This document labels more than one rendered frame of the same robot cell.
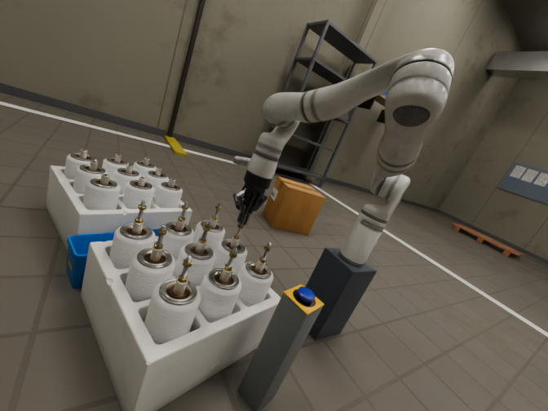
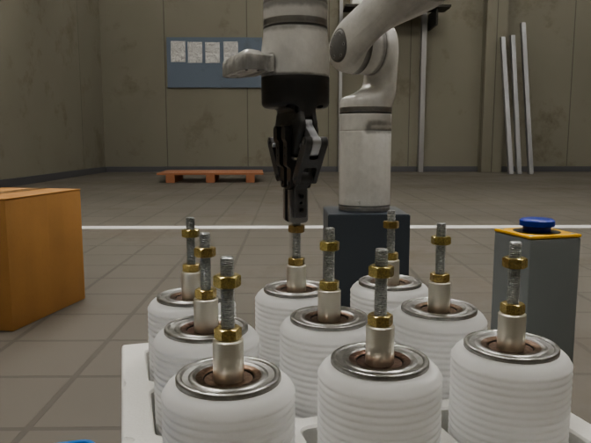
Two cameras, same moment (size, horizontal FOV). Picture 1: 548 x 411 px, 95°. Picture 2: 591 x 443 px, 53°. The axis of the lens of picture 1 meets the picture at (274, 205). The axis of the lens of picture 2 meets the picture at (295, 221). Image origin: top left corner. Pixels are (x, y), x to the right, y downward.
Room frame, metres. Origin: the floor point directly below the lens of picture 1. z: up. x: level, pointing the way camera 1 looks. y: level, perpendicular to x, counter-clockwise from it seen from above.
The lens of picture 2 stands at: (0.28, 0.60, 0.42)
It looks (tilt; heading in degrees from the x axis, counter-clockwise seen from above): 7 degrees down; 307
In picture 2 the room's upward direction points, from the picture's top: straight up
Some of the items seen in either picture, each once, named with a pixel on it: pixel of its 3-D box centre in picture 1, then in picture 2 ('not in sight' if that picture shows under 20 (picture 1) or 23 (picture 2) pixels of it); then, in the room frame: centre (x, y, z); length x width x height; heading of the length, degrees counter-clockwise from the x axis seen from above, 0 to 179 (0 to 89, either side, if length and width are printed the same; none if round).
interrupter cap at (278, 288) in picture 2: (233, 246); (296, 289); (0.69, 0.07, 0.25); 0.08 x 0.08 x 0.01
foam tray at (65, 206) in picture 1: (121, 208); not in sight; (0.92, 0.58, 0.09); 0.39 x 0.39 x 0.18; 56
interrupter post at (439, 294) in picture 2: (225, 274); (439, 296); (0.52, 0.05, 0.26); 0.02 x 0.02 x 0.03
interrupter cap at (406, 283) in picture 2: (258, 270); (390, 283); (0.62, -0.03, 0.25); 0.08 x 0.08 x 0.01
